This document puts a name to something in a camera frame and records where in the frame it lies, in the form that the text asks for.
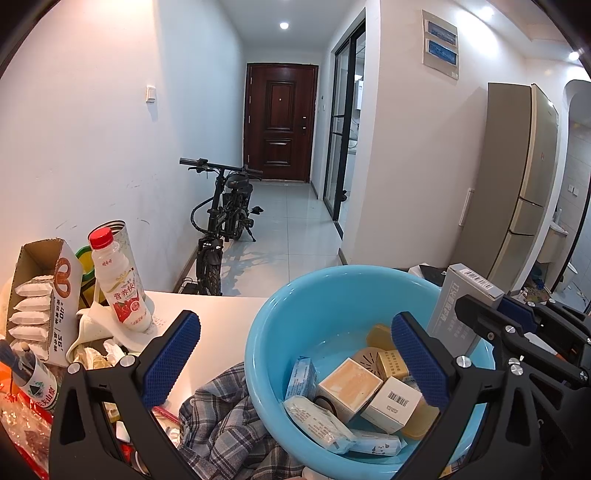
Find grey-blue product box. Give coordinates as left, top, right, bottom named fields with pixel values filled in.
left=426, top=263, right=505, bottom=357

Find orange soap box lid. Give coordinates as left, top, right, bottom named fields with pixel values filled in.
left=366, top=323, right=396, bottom=351

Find light blue carton box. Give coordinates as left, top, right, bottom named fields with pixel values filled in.
left=349, top=429, right=407, bottom=457

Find red snack bags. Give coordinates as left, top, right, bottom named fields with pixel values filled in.
left=1, top=365, right=51, bottom=479

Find white crumpled tissue pile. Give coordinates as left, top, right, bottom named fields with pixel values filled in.
left=66, top=302, right=165, bottom=364

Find brown round perforated disc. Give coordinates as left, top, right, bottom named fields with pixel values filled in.
left=352, top=347, right=384, bottom=379

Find white barcode box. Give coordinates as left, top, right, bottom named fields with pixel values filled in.
left=362, top=377, right=423, bottom=434

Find blue plaid cloth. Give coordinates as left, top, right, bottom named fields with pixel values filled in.
left=178, top=363, right=304, bottom=480

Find beige refrigerator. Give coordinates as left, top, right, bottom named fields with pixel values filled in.
left=451, top=83, right=559, bottom=292

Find strawberry milk bottle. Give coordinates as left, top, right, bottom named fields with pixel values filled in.
left=88, top=227, right=152, bottom=332

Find beige square box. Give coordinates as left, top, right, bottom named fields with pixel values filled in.
left=315, top=358, right=384, bottom=424

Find open cardboard snack box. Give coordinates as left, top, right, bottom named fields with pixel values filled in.
left=6, top=238, right=83, bottom=368

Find white wipes packet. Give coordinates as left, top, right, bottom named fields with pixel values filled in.
left=283, top=396, right=356, bottom=455

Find light blue flat box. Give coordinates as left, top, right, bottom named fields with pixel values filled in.
left=284, top=356, right=317, bottom=400

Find black bicycle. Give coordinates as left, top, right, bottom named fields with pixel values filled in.
left=179, top=158, right=263, bottom=296

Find dark red door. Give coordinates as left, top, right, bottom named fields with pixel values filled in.
left=243, top=63, right=318, bottom=183

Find wall electrical panel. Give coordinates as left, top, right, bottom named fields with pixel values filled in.
left=422, top=10, right=460, bottom=81

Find white light switch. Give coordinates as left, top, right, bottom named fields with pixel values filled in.
left=145, top=85, right=156, bottom=103

